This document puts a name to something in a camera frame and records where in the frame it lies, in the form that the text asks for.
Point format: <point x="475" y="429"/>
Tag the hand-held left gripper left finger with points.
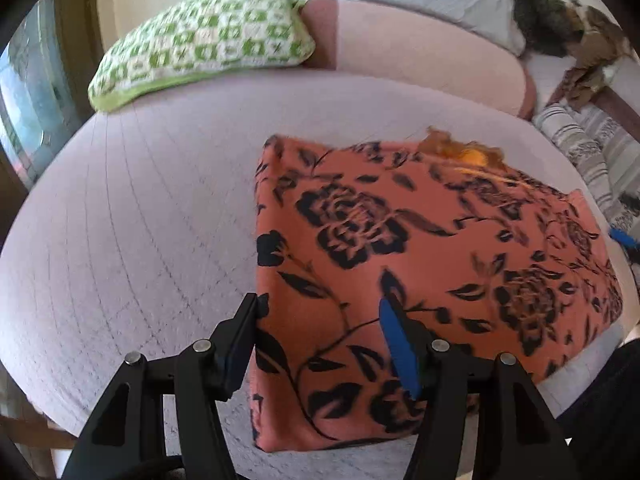
<point x="235" y="355"/>

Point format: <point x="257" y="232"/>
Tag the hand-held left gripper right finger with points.
<point x="400" y="350"/>

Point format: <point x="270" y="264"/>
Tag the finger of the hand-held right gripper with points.
<point x="625" y="237"/>

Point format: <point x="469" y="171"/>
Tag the orange floral blouse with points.
<point x="350" y="260"/>

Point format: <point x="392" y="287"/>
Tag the striped folded blanket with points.
<point x="585" y="150"/>

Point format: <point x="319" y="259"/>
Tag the person's dark clothing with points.
<point x="610" y="410"/>

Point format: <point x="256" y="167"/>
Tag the brown crumpled cloth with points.
<point x="595" y="45"/>

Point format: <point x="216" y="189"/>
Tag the dark furry cloth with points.
<point x="545" y="25"/>

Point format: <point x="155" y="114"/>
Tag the pink bolster pillow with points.
<point x="425" y="55"/>

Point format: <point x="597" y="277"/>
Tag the green checkered pillow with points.
<point x="200" y="45"/>

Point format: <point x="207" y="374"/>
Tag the patterned glass window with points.
<point x="30" y="100"/>

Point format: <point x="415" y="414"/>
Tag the maroon wooden bed frame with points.
<point x="620" y="105"/>

